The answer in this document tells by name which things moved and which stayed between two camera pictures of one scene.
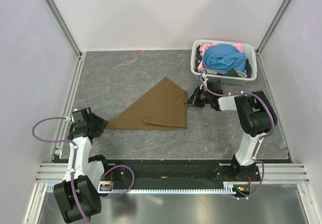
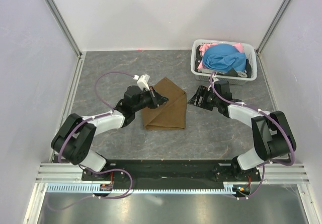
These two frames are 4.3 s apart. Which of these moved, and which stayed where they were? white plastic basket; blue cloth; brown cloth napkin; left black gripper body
Moved: left black gripper body
Stayed: blue cloth; brown cloth napkin; white plastic basket
